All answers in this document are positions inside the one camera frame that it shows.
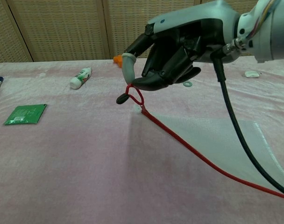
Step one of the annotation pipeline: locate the clear mesh zipper pouch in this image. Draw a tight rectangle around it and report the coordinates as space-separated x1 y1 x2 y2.
115 84 284 201

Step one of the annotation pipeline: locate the orange plastic block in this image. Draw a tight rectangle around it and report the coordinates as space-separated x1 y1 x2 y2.
113 55 123 68

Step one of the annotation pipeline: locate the pink fleece tablecloth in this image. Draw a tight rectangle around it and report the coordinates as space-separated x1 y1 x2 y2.
0 55 284 224

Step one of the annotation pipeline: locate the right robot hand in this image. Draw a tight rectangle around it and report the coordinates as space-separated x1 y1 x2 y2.
122 0 241 92

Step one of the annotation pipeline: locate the black right hand cable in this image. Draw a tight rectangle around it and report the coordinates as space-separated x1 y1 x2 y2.
211 38 284 199

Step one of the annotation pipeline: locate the woven folding screen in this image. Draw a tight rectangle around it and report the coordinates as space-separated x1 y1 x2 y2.
0 0 284 66

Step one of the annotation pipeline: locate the green foil sachet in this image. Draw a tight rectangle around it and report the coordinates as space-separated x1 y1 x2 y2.
3 104 49 126

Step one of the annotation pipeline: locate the white green glue bottle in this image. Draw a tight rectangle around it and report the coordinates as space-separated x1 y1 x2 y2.
70 66 93 90

